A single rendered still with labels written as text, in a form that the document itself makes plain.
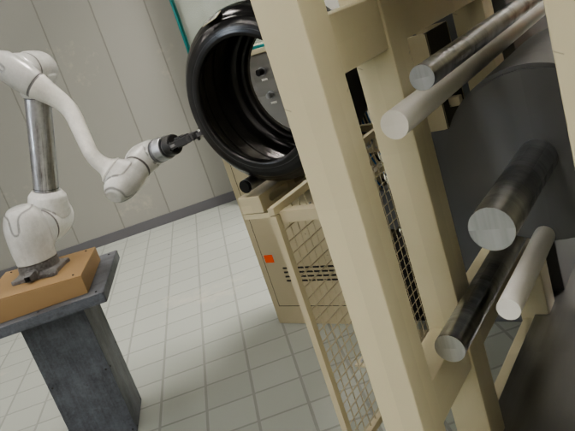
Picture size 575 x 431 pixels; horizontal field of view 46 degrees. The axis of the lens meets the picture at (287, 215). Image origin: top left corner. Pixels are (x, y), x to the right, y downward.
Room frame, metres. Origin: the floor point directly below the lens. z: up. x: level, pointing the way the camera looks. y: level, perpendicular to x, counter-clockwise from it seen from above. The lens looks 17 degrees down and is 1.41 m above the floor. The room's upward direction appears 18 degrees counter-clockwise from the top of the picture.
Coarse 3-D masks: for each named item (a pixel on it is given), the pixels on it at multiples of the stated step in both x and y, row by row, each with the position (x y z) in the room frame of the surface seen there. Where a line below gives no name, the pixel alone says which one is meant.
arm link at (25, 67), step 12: (0, 60) 2.53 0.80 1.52; (12, 60) 2.53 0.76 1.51; (24, 60) 2.57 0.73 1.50; (36, 60) 2.62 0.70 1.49; (0, 72) 2.52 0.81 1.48; (12, 72) 2.51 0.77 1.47; (24, 72) 2.51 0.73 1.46; (36, 72) 2.53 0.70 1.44; (12, 84) 2.52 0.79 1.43; (24, 84) 2.51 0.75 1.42
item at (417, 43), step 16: (432, 32) 2.04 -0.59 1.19; (448, 32) 2.14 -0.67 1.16; (416, 48) 2.01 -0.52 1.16; (432, 48) 2.01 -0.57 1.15; (416, 64) 2.02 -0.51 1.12; (464, 96) 2.15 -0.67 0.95; (432, 112) 2.01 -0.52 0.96; (448, 112) 2.02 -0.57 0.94; (432, 128) 2.02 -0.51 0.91; (448, 128) 1.99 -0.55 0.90
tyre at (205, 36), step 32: (224, 32) 2.02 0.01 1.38; (256, 32) 1.96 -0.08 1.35; (192, 64) 2.12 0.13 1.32; (224, 64) 2.35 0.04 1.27; (192, 96) 2.15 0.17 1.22; (224, 96) 2.35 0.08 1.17; (256, 96) 2.37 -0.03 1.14; (352, 96) 1.95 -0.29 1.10; (224, 128) 2.28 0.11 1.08; (256, 128) 2.34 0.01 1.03; (288, 128) 2.31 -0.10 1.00; (224, 160) 2.17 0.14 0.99; (256, 160) 2.06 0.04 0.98; (288, 160) 1.98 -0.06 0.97
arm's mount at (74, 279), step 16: (64, 256) 2.70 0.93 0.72; (80, 256) 2.63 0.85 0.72; (96, 256) 2.68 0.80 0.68; (16, 272) 2.65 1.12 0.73; (64, 272) 2.45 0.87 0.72; (80, 272) 2.39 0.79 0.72; (0, 288) 2.47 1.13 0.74; (16, 288) 2.40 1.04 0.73; (32, 288) 2.35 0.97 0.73; (48, 288) 2.34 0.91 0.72; (64, 288) 2.34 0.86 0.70; (80, 288) 2.34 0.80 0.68; (0, 304) 2.33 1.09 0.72; (16, 304) 2.33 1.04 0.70; (32, 304) 2.33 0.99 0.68; (48, 304) 2.34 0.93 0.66; (0, 320) 2.33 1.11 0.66
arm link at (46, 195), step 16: (48, 64) 2.69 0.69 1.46; (32, 112) 2.68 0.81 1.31; (48, 112) 2.70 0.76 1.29; (32, 128) 2.68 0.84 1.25; (48, 128) 2.70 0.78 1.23; (32, 144) 2.69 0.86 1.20; (48, 144) 2.69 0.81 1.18; (32, 160) 2.69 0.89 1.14; (48, 160) 2.69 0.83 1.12; (32, 176) 2.71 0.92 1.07; (48, 176) 2.69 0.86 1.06; (32, 192) 2.70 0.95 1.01; (48, 192) 2.69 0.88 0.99; (64, 192) 2.74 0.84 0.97; (48, 208) 2.65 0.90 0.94; (64, 208) 2.70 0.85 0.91; (64, 224) 2.68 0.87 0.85
